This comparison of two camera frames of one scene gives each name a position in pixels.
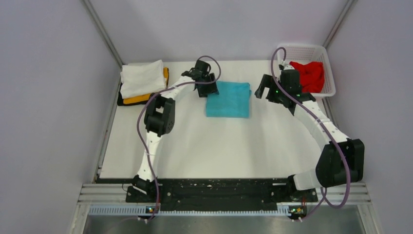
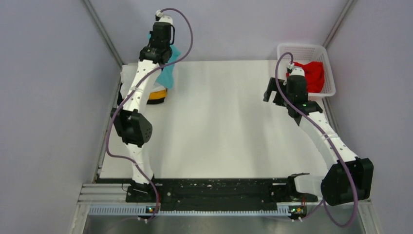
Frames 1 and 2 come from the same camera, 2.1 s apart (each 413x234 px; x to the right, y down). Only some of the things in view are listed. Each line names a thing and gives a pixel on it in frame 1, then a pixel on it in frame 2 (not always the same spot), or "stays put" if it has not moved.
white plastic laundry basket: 303,53 stays put
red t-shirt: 311,76 stays put
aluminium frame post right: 348,5 stays put
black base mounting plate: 223,194 stays put
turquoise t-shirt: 233,100 → 167,76
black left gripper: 212,88 → 151,34
